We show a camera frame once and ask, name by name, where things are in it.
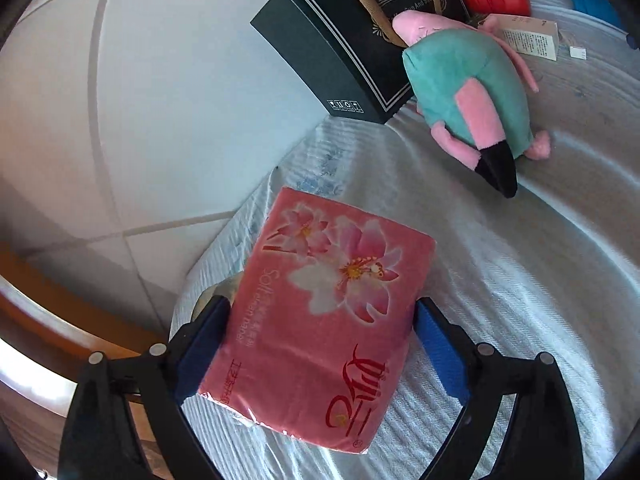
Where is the white green patch box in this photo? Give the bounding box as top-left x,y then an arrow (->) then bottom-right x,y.
478,14 -> 560,61

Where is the blue striped bed sheet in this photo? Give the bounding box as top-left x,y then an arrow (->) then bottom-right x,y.
171,0 -> 639,479

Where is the clear tape roll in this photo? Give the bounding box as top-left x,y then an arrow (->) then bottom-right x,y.
191,272 -> 243,321

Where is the wooden bed frame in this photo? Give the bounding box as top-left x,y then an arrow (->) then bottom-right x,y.
0,244 -> 172,441

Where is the teal pink plush pig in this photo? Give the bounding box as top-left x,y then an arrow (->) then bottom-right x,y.
393,10 -> 551,198

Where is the pink tissue pack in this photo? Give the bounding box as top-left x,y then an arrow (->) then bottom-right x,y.
198,188 -> 436,454

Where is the small white box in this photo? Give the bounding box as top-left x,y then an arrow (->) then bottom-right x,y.
570,46 -> 587,61

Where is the black coffee cup gift box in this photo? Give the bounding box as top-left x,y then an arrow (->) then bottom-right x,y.
250,0 -> 471,124

